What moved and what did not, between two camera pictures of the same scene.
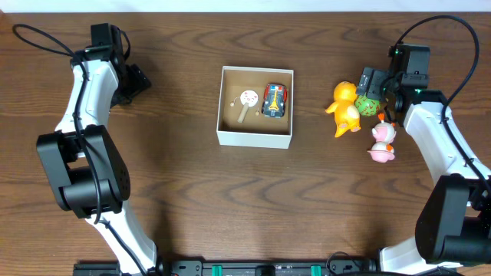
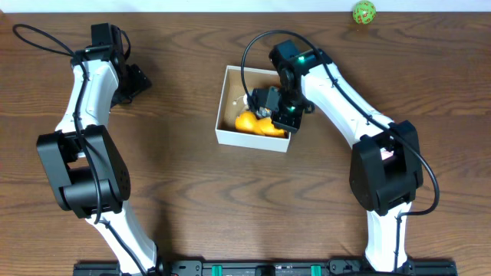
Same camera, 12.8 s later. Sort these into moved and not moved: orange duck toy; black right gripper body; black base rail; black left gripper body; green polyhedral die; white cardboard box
Moved: orange duck toy; black right gripper body; green polyhedral die
Not moved: black left gripper body; white cardboard box; black base rail
